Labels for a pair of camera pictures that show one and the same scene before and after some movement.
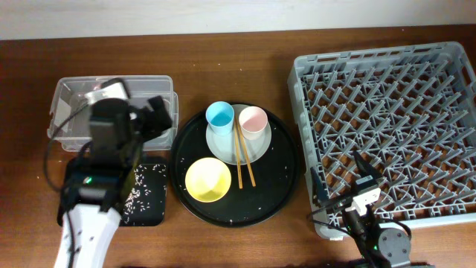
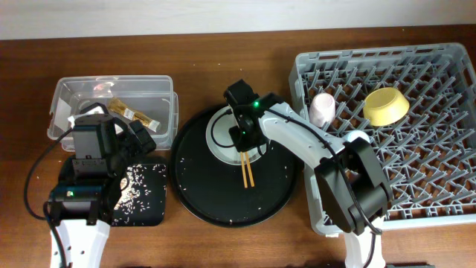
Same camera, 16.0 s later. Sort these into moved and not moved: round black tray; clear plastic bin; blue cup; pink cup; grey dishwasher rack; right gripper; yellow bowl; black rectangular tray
Moved: blue cup; right gripper; pink cup; yellow bowl
Not moved: black rectangular tray; round black tray; grey dishwasher rack; clear plastic bin
